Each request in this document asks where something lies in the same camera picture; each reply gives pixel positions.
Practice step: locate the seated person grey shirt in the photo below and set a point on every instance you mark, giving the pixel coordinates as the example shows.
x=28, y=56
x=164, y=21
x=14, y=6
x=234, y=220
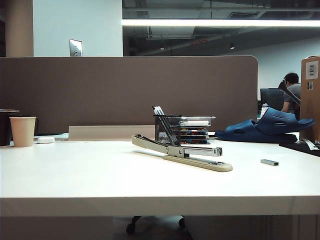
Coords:
x=293, y=92

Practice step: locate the brown desk partition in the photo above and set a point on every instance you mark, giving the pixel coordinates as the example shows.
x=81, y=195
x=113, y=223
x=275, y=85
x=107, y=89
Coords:
x=112, y=90

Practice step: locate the black cylindrical container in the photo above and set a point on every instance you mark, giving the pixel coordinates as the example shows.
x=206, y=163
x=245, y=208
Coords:
x=4, y=127

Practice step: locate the clear plastic box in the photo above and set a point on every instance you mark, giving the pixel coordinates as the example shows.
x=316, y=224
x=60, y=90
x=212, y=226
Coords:
x=197, y=121

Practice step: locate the silver staple strip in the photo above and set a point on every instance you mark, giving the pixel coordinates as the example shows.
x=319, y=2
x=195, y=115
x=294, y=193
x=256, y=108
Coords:
x=269, y=162

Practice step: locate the beige paper cup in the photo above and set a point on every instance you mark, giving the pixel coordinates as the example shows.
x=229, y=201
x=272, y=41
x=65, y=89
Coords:
x=23, y=131

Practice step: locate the white pen black tip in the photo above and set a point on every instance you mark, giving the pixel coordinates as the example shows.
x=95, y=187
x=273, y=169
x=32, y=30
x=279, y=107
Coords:
x=155, y=110
x=161, y=110

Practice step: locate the white ceiling light strip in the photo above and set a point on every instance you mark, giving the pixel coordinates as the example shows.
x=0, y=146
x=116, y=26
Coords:
x=212, y=22

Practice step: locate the metal wall plate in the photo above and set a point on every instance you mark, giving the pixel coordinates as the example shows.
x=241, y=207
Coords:
x=76, y=47

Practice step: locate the white bottle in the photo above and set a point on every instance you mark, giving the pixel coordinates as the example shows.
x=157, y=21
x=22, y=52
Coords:
x=265, y=110

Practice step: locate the black desk mat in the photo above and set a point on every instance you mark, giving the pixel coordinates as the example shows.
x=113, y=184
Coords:
x=300, y=147

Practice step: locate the black mesh pen holder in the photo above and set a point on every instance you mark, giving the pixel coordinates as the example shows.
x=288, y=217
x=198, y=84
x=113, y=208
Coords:
x=161, y=127

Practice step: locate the black computer monitor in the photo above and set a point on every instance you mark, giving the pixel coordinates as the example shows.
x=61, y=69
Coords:
x=271, y=97

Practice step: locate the beige long-reach stapler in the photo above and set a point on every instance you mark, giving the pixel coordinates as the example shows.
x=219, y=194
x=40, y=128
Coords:
x=175, y=151

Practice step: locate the small white case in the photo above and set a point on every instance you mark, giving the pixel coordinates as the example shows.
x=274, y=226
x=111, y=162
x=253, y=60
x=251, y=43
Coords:
x=45, y=139

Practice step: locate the brown cardboard box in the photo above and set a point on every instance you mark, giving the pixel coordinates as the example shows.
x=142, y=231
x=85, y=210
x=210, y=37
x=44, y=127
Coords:
x=311, y=105

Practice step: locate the light grey flat device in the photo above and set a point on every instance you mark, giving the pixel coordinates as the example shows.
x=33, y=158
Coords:
x=61, y=136

